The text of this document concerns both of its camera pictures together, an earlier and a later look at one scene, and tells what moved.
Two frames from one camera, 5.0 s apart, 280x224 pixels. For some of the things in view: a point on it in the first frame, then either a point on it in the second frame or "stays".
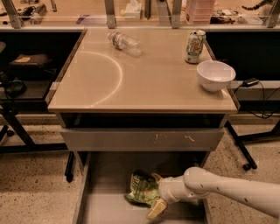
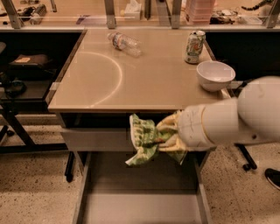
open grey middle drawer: x=102 y=180 stays
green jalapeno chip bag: x=144 y=188 to x=144 y=138
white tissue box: x=133 y=10 stays
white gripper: x=164 y=189 to x=191 y=127
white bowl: x=213 y=75 stays
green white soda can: x=194 y=46 stays
